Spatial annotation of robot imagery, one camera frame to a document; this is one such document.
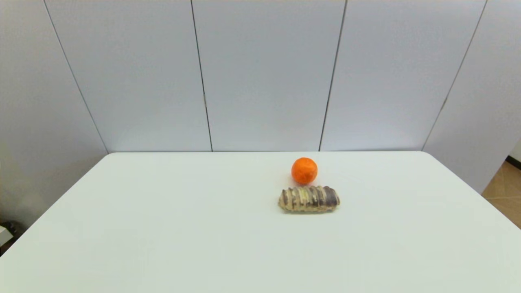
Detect orange mandarin fruit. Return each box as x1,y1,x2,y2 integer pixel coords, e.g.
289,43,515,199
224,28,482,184
291,157,318,185

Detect brown striped bread roll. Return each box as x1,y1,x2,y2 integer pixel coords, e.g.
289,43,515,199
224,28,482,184
278,186,341,213

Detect grey floor equipment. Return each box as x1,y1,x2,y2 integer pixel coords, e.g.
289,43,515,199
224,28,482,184
0,221,19,255

